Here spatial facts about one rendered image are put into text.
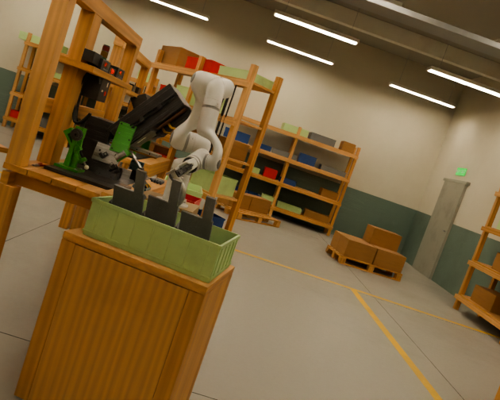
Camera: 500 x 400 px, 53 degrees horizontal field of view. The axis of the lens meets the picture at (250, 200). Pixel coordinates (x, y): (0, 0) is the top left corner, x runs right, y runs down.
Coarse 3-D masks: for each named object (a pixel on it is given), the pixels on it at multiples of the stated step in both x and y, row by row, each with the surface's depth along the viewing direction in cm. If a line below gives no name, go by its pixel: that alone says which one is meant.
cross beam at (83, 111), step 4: (24, 92) 282; (48, 100) 304; (52, 100) 309; (48, 104) 306; (52, 104) 311; (44, 108) 302; (48, 108) 307; (80, 108) 357; (84, 108) 364; (88, 108) 372; (44, 112) 304; (48, 112) 309; (80, 112) 360; (84, 112) 367; (88, 112) 375; (92, 112) 383; (96, 112) 391; (100, 112) 400; (104, 112) 409; (80, 116) 362; (84, 116) 370; (96, 116) 394; (100, 116) 403
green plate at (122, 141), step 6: (120, 126) 338; (126, 126) 338; (120, 132) 337; (126, 132) 337; (132, 132) 338; (114, 138) 336; (120, 138) 336; (126, 138) 337; (132, 138) 337; (114, 144) 336; (120, 144) 336; (126, 144) 336; (114, 150) 335; (120, 150) 335
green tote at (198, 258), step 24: (96, 216) 221; (120, 216) 219; (120, 240) 220; (144, 240) 218; (168, 240) 216; (192, 240) 214; (216, 240) 254; (168, 264) 216; (192, 264) 214; (216, 264) 216
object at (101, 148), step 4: (100, 144) 337; (104, 144) 337; (96, 148) 336; (100, 148) 336; (104, 148) 336; (108, 148) 337; (96, 152) 336; (108, 152) 336; (112, 152) 337; (116, 152) 336; (92, 156) 335; (96, 156) 336; (108, 156) 336; (112, 156) 336; (100, 160) 336; (104, 160) 335; (108, 160) 336; (112, 160) 335; (116, 160) 336
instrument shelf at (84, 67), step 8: (64, 56) 299; (72, 64) 299; (80, 64) 299; (88, 64) 299; (88, 72) 316; (96, 72) 306; (104, 72) 319; (112, 80) 338; (120, 80) 355; (128, 88) 379
